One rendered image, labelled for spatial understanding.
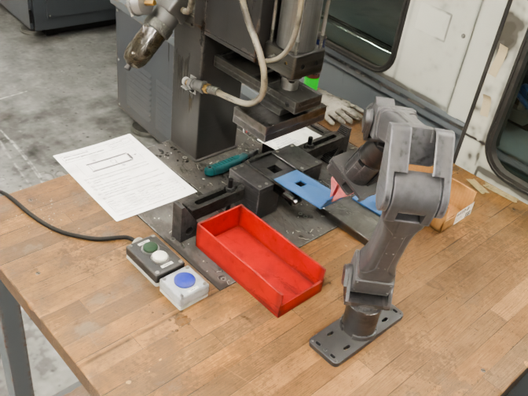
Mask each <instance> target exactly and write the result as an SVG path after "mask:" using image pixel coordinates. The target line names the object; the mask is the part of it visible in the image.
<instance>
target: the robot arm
mask: <svg viewBox="0 0 528 396"><path fill-rule="evenodd" d="M362 133H363V140H366V142H365V143H364V144H363V145H361V146H360V147H359V148H358V149H357V151H356V152H355V151H354V150H349V151H347V152H344V153H342V154H339V155H337V156H334V157H332V158H331V159H330V161H329V165H328V166H327V169H328V171H329V172H330V174H331V175H332V178H331V194H330V197H332V196H334V197H333V199H332V202H334V201H336V200H338V199H340V198H342V197H346V196H349V195H351V194H353V193H354V194H355V195H356V197H357V198H358V200H357V202H361V201H363V200H365V199H366V198H367V197H369V196H372V195H373V196H374V195H376V209H377V210H378V211H382V214H381V215H380V218H379V221H378V223H377V225H376V227H375V229H374V232H373V234H372V236H371V238H370V240H369V241H368V243H367V244H366V245H365V246H364V247H362V248H361V250H359V249H356V251H355V252H354V256H353V258H352V260H351V263H348V264H344V266H343V274H342V280H341V283H342V285H343V305H346V309H345V311H344V313H343V314H342V316H341V318H339V319H338V320H337V321H335V322H333V323H332V324H330V325H329V326H328V327H326V328H324V329H323V330H321V331H320V332H318V333H317V334H316V335H314V336H313V337H311V338H310V341H309V346H310V347H311V348H312V349H313V350H314V351H315V352H316V353H318V354H319V355H320V356H321V357H322V358H324V359H325V360H326V361H327V362H328V363H329V364H330V365H331V366H333V367H339V366H340V365H341V364H342V363H344V362H345V361H347V360H348V359H349V358H351V357H352V356H354V355H355V354H356V353H357V352H358V351H360V350H361V349H363V348H364V347H366V346H367V345H368V344H370V343H371V342H372V341H373V340H375V339H376V338H378V337H379V336H381V335H382V334H383V333H384V332H385V331H387V330H388V329H389V328H391V327H392V326H394V325H395V324H397V323H398V322H399V321H400V320H401V319H402V317H403V312H402V311H401V310H399V309H398V308H397V307H396V306H394V305H393V304H392V298H393V292H394V282H395V277H396V267H397V264H398V261H399V260H400V258H401V256H402V255H403V253H404V251H405V249H406V248H407V246H408V244H409V242H410V240H411V239H412V238H413V237H414V236H415V235H416V234H417V233H418V232H419V231H420V230H422V229H423V228H424V226H429V225H430V224H431V221H432V220H433V218H443V217H444V215H445V214H446V211H447V208H448V206H449V199H450V192H451V182H452V173H453V155H454V145H455V133H454V131H452V130H445V129H438V128H433V127H431V126H426V125H424V124H423V123H422V122H420V121H419V120H418V117H417V114H416V110H415V109H413V108H406V107H401V106H395V104H394V98H388V97H377V96H376V98H375V100H374V102H373V103H371V104H370V105H369V106H368V107H367V108H366V109H365V112H364V115H363V118H362ZM409 164H412V165H419V166H425V167H431V166H433V165H434V170H433V174H432V173H427V172H420V171H414V170H409ZM339 186H340V187H339ZM384 321H385V322H384ZM346 349H347V350H346Z"/></svg>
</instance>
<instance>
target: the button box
mask: <svg viewBox="0 0 528 396"><path fill-rule="evenodd" d="M0 194H2V195H3V196H6V197H7V198H8V199H10V200H11V201H12V202H14V203H15V204H16V205H17V206H18V207H19V208H20V209H21V210H22V211H24V212H25V213H26V214H27V215H29V216H30V217H31V218H33V219H34V220H35V221H37V222H38V223H40V224H42V225H43V226H45V227H47V228H48V229H51V230H53V231H55V232H57V233H60V234H63V235H66V236H69V237H75V238H79V239H84V240H95V241H106V240H122V239H125V240H130V241H132V244H129V245H127V246H126V258H127V259H128V260H129V261H130V262H131V263H132V264H133V265H134V266H135V267H136V268H137V269H138V270H139V271H140V272H141V273H142V274H143V275H144V276H145V277H147V278H148V279H149V280H150V281H151V282H152V283H153V284H154V285H155V286H156V287H158V286H160V279H161V278H163V277H165V276H167V275H169V274H171V273H173V272H175V271H177V270H179V269H181V268H183V267H185V262H184V261H183V260H182V259H181V258H179V257H178V256H177V255H176V254H175V253H174V252H173V251H172V250H171V249H170V248H169V247H168V246H167V245H166V244H165V243H164V242H163V241H161V240H160V239H159V238H158V237H157V236H156V235H154V234H152V235H151V236H147V237H146V238H144V239H142V238H141V237H138V238H136V239H135V238H133V237H132V236H127V235H117V236H86V235H82V234H78V233H71V232H68V231H64V230H62V229H58V228H57V227H55V226H53V225H50V224H49V223H47V222H45V221H43V220H42V219H41V218H39V217H38V216H36V215H35V214H33V213H32V212H30V211H29V210H28V209H27V208H26V207H25V206H24V205H23V204H21V203H20V202H19V201H18V200H16V199H15V198H14V197H13V196H11V195H9V194H8V193H7V192H5V191H2V190H1V189H0ZM147 242H155V243H156V244H157V245H158V250H157V251H165V252H166V253H167V260H166V261H164V262H156V261H154V260H153V259H152V254H153V253H154V252H153V253H147V252H145V251H144V250H143V245H144V244H145V243H147Z"/></svg>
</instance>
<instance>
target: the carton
mask: <svg viewBox="0 0 528 396"><path fill-rule="evenodd" d="M409 170H410V171H420V172H427V173H432V174H433V170H434V167H433V166H431V167H425V166H419V165H412V164H409ZM476 193H477V191H475V190H474V189H472V188H470V187H468V186H467V185H465V184H463V183H462V182H460V181H457V180H456V179H455V178H452V182H451V192H450V199H449V206H448V208H447V211H446V213H445V215H444V217H443V218H433V220H432V221H431V224H430V225H429V226H430V227H431V228H433V229H435V230H436V231H438V232H439V233H441V232H443V231H444V230H446V229H448V228H449V227H450V226H452V225H454V224H456V223H457V222H459V221H460V220H461V219H463V218H465V217H467V216H468V215H469V214H470V213H471V210H472V208H473V205H474V203H475V202H474V199H475V196H476ZM473 202H474V203H473Z"/></svg>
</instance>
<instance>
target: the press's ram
mask: <svg viewBox="0 0 528 396"><path fill-rule="evenodd" d="M214 66H215V67H216V68H218V69H220V70H221V71H223V72H225V73H226V74H228V75H230V76H232V77H233V78H235V79H236V80H238V81H240V82H241V83H243V84H244V85H246V86H248V87H250V88H251V89H253V90H254V91H256V92H258V93H259V91H260V89H261V72H260V66H259V62H256V63H254V62H252V61H251V60H248V59H247V58H246V57H243V56H241V55H240V54H238V53H236V52H235V51H230V52H227V53H221V54H216V55H214ZM267 75H268V86H267V91H266V95H265V97H264V98H263V99H262V101H261V102H260V103H259V104H257V105H255V106H252V107H243V106H240V105H238V106H235V107H234V112H233V122H234V123H235V124H237V125H238V126H240V127H242V131H243V133H245V134H252V135H254V136H255V137H257V138H258V139H259V140H261V141H263V142H264V143H265V142H268V141H271V140H273V139H275V138H279V137H281V136H284V135H285V134H290V133H291V132H294V131H297V130H300V129H302V128H304V127H308V126H310V125H313V124H315V123H318V122H320V121H323V120H324V119H325V112H326V108H327V105H325V104H323V103H321V98H322V93H320V92H318V91H316V90H315V89H313V88H311V87H309V86H307V85H306V84H304V83H302V82H300V81H299V80H300V79H301V78H300V79H298V80H297V81H295V82H294V83H289V81H288V80H287V78H286V77H285V76H283V75H281V74H280V73H278V72H276V71H274V70H273V69H270V70H267Z"/></svg>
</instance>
